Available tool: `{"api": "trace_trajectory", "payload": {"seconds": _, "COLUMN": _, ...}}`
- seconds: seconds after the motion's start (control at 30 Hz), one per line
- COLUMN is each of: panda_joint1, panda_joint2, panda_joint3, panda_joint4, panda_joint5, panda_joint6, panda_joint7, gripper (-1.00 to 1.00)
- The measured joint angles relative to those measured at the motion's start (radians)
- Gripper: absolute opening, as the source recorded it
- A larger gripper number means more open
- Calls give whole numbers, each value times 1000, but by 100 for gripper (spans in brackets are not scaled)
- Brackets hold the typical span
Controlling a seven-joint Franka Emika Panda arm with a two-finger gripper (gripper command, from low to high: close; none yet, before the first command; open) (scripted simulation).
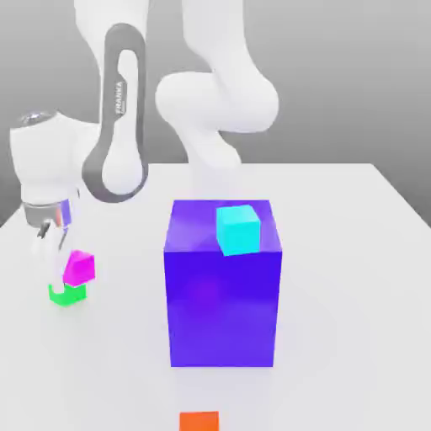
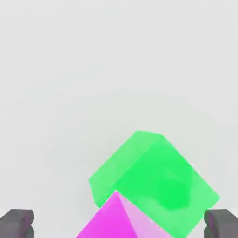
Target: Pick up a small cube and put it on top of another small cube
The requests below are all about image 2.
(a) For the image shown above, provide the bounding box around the large green box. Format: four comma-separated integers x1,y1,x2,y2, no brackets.
88,130,221,238

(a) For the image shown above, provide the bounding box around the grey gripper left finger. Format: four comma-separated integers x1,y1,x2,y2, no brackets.
0,209,35,238

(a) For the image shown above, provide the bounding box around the small magenta cube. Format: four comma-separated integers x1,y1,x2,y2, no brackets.
75,190,172,238

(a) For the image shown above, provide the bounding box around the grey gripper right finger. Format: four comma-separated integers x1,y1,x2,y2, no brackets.
204,209,238,238

